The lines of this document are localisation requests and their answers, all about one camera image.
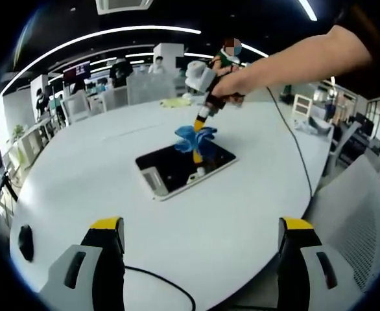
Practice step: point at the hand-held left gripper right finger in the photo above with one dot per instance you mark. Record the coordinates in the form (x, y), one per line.
(295, 269)

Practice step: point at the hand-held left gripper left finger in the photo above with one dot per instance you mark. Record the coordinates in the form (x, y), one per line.
(110, 269)

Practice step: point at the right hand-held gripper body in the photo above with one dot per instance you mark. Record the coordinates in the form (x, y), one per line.
(203, 77)

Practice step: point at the blue cleaning cloth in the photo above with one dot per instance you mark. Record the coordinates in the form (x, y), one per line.
(190, 139)

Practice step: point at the yellow cloth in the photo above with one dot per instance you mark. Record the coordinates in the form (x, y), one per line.
(175, 102)

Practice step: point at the person's right hand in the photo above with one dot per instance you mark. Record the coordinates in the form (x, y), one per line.
(233, 85)

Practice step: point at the white mesh office chair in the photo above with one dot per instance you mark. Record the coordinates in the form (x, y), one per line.
(151, 87)
(115, 97)

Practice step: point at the grey mesh office chair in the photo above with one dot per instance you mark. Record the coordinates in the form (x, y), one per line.
(355, 214)

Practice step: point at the black oblong case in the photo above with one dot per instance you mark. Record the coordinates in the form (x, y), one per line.
(25, 243)

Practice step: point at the white handheld controller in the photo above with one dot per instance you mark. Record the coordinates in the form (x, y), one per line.
(301, 124)

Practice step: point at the ceiling air conditioner unit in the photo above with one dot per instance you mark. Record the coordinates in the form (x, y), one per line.
(123, 4)

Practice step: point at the curved ceiling light strip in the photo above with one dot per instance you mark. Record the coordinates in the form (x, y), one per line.
(96, 34)
(308, 9)

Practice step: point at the dark handheld controller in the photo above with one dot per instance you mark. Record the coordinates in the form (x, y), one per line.
(319, 125)

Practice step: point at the green potted plant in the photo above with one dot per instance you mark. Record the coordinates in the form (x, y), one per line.
(18, 131)

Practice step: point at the wall display screen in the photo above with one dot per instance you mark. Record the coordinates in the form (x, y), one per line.
(76, 70)

